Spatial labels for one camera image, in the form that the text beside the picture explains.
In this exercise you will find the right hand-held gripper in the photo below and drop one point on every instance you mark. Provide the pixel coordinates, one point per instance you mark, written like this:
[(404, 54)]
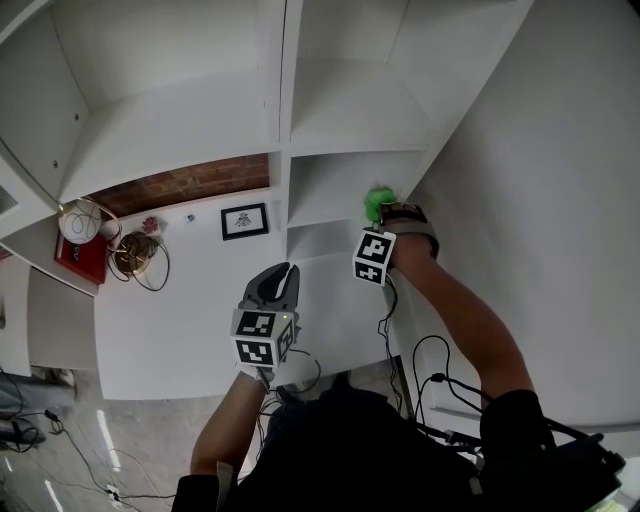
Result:
[(372, 255)]

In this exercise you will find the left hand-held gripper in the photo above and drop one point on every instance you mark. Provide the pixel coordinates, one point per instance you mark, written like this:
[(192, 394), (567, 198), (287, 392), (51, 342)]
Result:
[(260, 336)]

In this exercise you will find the green cloth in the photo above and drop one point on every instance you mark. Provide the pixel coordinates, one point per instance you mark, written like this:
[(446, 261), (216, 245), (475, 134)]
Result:
[(376, 201)]

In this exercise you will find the white shelf unit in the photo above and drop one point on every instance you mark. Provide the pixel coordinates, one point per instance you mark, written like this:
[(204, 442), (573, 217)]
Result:
[(350, 110)]

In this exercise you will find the person's left forearm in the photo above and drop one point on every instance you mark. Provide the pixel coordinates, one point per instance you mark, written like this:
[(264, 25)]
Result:
[(225, 425)]

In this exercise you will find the person's right forearm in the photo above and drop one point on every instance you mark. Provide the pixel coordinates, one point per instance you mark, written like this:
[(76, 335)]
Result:
[(460, 310)]

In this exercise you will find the black framed picture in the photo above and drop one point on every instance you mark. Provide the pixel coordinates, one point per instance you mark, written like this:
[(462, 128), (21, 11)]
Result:
[(245, 221)]

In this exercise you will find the pink decor figure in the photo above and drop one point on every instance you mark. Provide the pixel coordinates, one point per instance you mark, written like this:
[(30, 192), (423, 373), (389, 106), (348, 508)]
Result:
[(151, 225)]

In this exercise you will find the brass lamp base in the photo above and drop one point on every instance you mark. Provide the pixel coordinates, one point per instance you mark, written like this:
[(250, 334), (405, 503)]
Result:
[(134, 252)]

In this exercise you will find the person's black clothing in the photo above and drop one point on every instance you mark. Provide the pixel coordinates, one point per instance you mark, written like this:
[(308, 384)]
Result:
[(360, 450)]

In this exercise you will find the red box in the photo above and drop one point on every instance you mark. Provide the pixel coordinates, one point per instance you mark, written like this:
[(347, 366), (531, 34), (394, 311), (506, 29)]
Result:
[(82, 262)]

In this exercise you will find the white globe lamp shade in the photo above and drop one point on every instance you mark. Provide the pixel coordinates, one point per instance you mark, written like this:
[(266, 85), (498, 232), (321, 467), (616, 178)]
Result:
[(80, 222)]

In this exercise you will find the white power strip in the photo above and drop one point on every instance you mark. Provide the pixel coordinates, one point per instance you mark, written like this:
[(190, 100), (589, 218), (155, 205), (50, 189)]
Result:
[(112, 496)]

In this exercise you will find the black backpack device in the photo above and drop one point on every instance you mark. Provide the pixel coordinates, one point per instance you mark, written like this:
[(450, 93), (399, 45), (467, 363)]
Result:
[(590, 460)]

